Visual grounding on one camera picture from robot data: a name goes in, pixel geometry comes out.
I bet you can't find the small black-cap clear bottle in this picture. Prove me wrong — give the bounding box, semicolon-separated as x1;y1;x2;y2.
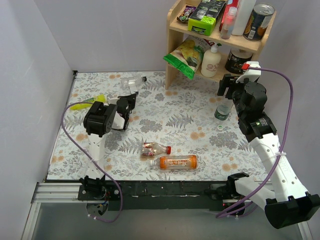
120;76;147;92

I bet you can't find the clear green-label water bottle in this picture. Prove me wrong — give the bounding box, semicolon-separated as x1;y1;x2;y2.
214;99;233;121

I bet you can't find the white green bottle cap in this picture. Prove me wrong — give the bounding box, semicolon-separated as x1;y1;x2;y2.
217;125;224;132

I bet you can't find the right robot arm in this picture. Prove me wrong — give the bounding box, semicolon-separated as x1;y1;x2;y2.
217;74;320;229

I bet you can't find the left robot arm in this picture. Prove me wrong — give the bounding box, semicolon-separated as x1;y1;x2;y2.
80;92;137;200

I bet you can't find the white pump lotion bottle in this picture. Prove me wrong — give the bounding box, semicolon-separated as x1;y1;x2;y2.
200;43;222;78

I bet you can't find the red-cap clear bottle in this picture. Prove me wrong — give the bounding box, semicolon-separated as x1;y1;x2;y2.
141;142;172;157

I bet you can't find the pink spray bottle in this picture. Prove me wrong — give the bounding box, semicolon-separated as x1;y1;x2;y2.
220;6;237;40

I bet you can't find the white tall bottle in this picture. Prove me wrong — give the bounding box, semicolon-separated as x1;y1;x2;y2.
231;0;256;36

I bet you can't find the orange drink bottle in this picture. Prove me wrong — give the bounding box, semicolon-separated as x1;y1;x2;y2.
149;155;198;170

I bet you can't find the yellow green tube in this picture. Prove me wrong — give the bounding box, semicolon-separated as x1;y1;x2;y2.
70;94;107;111

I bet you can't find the black canister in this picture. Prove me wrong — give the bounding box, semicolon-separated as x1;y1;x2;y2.
224;48;253;75

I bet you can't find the cassava chips bag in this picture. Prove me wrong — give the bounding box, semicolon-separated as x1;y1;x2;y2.
184;35;215;52

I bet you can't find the green chips bag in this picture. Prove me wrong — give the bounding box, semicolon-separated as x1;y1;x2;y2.
163;41;205;80

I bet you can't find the floral table mat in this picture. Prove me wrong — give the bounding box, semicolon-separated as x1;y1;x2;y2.
46;71;267;181

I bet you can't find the green black box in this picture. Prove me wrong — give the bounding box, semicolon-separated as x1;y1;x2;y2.
187;0;227;36

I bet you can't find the tin food can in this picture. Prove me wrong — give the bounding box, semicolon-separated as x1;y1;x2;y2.
243;3;275;41

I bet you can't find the red white carton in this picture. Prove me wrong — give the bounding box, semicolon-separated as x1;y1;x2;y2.
219;0;239;31

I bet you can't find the dark snack packet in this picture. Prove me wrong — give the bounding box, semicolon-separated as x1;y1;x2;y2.
176;5;197;24

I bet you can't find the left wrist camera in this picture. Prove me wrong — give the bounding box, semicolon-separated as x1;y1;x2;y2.
107;96;120;105

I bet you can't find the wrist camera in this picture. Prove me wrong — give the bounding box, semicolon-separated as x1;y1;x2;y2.
236;61;262;83
107;96;120;105

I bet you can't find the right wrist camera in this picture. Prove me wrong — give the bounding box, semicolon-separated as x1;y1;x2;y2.
236;61;262;83

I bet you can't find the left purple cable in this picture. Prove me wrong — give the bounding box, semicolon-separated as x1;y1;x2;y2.
60;101;124;223

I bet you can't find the purple cable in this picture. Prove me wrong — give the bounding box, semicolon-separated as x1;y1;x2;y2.
60;101;124;223
215;67;294;219

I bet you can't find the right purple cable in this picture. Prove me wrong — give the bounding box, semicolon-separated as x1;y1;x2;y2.
215;67;294;219

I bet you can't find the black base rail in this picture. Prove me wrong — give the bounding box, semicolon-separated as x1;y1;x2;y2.
77;180;240;211

